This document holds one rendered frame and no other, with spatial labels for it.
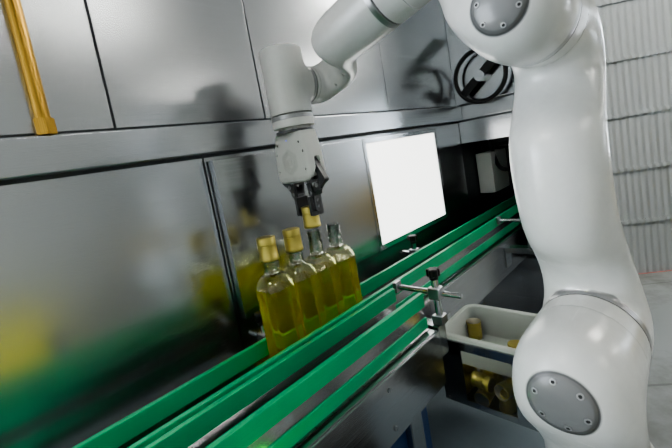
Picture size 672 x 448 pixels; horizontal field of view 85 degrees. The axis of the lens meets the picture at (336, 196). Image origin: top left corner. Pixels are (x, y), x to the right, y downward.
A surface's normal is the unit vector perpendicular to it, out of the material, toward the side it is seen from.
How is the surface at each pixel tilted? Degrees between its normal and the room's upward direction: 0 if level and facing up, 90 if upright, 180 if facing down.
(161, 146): 90
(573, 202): 93
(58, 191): 90
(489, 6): 89
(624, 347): 52
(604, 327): 30
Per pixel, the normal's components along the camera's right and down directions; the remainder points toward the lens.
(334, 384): 0.70, -0.04
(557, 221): -0.61, 0.33
